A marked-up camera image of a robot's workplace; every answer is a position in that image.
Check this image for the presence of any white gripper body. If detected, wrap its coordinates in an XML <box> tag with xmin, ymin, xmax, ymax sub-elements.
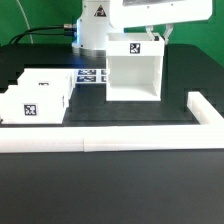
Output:
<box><xmin>109</xmin><ymin>0</ymin><xmax>213</xmax><ymax>28</ymax></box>

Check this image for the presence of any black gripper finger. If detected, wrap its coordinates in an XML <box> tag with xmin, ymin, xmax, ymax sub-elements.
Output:
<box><xmin>145</xmin><ymin>26</ymin><xmax>155</xmax><ymax>40</ymax></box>
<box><xmin>163</xmin><ymin>24</ymin><xmax>174</xmax><ymax>43</ymax></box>

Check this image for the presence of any white drawer cabinet frame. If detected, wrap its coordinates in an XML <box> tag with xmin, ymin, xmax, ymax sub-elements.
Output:
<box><xmin>106</xmin><ymin>33</ymin><xmax>165</xmax><ymax>101</ymax></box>

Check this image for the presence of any white front drawer box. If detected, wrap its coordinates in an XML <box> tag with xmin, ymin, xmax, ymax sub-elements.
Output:
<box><xmin>0</xmin><ymin>86</ymin><xmax>68</xmax><ymax>124</ymax></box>

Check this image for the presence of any white drawer box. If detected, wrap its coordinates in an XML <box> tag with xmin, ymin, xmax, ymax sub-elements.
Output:
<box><xmin>0</xmin><ymin>86</ymin><xmax>68</xmax><ymax>124</ymax></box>
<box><xmin>17</xmin><ymin>68</ymin><xmax>75</xmax><ymax>98</ymax></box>

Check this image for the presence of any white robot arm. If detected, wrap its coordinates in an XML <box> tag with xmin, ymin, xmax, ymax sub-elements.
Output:
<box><xmin>72</xmin><ymin>0</ymin><xmax>213</xmax><ymax>57</ymax></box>

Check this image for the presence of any white rear drawer box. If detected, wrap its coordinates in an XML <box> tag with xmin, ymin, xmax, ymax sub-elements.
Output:
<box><xmin>17</xmin><ymin>68</ymin><xmax>75</xmax><ymax>98</ymax></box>

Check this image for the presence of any white marker tag sheet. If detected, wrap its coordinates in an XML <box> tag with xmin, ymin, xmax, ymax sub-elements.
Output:
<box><xmin>74</xmin><ymin>69</ymin><xmax>106</xmax><ymax>84</ymax></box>

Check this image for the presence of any white thin cable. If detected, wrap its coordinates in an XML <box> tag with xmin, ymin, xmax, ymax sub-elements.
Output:
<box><xmin>15</xmin><ymin>0</ymin><xmax>35</xmax><ymax>45</ymax></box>

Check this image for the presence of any black cable bundle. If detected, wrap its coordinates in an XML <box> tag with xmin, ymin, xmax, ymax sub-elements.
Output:
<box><xmin>8</xmin><ymin>23</ymin><xmax>78</xmax><ymax>46</ymax></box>

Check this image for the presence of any white L-shaped border wall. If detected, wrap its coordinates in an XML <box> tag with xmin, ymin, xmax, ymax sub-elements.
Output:
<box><xmin>0</xmin><ymin>91</ymin><xmax>224</xmax><ymax>153</ymax></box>

